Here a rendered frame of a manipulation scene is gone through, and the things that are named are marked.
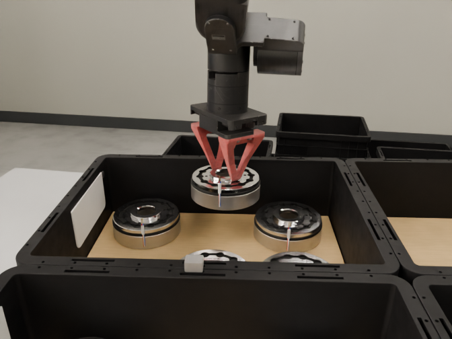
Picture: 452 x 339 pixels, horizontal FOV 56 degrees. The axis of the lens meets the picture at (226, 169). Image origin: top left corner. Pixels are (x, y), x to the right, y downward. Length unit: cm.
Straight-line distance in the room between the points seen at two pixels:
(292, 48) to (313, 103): 292
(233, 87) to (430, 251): 37
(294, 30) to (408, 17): 290
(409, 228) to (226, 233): 29
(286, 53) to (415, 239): 35
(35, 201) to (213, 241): 59
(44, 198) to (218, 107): 67
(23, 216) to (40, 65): 305
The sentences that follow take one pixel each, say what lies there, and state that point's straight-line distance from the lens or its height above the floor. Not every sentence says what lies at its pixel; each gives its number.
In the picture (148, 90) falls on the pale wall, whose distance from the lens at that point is 367.
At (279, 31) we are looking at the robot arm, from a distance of 55.
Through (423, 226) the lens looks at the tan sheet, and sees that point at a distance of 76.
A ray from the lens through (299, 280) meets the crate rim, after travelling 43.
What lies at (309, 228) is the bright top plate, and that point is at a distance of 65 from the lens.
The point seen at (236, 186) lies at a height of 93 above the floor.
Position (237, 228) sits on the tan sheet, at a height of 83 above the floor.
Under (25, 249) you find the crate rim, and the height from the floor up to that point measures 93.
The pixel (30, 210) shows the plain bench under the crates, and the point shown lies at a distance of 110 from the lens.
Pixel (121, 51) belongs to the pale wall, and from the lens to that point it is 369.
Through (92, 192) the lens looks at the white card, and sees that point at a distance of 66.
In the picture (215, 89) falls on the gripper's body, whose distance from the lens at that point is 58.
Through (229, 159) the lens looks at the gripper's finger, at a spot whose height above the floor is 97.
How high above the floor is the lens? 119
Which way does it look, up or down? 24 degrees down
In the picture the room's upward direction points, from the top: straight up
